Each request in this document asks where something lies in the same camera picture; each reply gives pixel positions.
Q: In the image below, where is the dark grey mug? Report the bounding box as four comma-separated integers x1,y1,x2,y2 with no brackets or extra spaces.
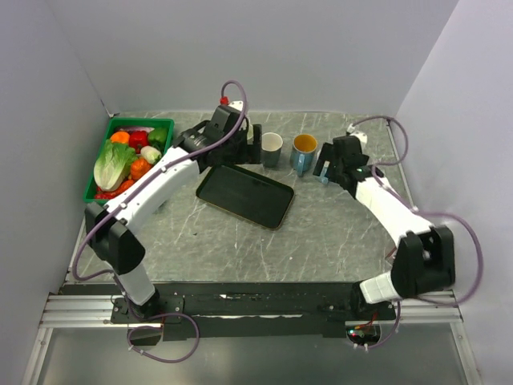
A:
261,132,284,168

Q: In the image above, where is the blue mug tan rim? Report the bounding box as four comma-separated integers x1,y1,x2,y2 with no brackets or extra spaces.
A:
289,134,317,177

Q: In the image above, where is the light blue hexagonal mug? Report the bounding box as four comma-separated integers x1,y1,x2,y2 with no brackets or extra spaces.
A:
318,160,330,185

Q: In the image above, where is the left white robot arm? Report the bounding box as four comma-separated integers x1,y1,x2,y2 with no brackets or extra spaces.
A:
85,101,261,322

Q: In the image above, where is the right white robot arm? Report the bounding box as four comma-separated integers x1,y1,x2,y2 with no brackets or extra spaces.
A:
313,136,455,320

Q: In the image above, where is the black serving tray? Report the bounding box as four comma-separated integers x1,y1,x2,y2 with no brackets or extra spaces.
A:
196,164,295,230

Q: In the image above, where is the green toy pepper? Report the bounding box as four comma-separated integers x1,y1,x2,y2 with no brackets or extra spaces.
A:
147,128,168,148

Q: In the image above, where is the red toy pepper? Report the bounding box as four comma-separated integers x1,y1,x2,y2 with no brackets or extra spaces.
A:
128,131,149,154

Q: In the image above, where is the orange toy carrot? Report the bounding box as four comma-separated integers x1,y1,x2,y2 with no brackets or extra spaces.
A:
113,179,135,197

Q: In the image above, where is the toy cabbage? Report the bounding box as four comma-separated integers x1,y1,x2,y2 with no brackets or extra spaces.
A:
93,141,137,192

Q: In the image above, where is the red toy chili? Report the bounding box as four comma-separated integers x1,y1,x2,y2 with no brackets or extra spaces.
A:
94,192,117,201

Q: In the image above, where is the green plastic crate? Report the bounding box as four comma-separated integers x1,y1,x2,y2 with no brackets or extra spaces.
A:
83,117,175,205

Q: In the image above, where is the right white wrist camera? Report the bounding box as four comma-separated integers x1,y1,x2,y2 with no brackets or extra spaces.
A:
346,124,368,147

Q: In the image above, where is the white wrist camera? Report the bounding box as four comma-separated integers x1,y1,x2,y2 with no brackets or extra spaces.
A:
346,124,368,147
217,96,244,120

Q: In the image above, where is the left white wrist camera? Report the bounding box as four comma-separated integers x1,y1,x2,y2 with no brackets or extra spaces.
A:
217,96,244,120

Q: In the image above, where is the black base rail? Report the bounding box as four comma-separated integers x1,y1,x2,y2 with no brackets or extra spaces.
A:
110,280,402,342

